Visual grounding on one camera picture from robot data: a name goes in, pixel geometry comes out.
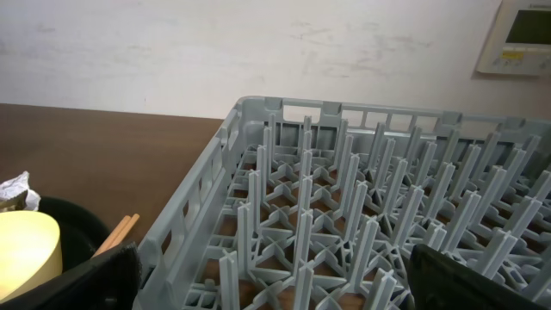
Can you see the yellow bowl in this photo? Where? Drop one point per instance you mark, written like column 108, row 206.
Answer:
column 30, row 251

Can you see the wall control panel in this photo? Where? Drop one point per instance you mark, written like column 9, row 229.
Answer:
column 518, row 42

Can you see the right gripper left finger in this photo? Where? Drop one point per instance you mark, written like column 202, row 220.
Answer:
column 107, row 281

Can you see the round black serving tray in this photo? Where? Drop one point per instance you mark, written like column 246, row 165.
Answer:
column 81, row 231

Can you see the grey dishwasher rack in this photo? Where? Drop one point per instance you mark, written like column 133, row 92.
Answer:
column 298, row 204

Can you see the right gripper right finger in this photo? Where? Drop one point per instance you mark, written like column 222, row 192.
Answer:
column 439, row 282

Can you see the wooden chopstick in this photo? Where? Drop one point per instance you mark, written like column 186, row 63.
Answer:
column 111, row 237
column 126, row 230

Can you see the left wooden chopstick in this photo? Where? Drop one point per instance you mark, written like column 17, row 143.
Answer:
column 111, row 237

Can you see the right wooden chopstick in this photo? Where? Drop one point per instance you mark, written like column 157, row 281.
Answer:
column 126, row 230

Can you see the white tissue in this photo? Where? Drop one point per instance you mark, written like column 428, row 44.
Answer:
column 17, row 195

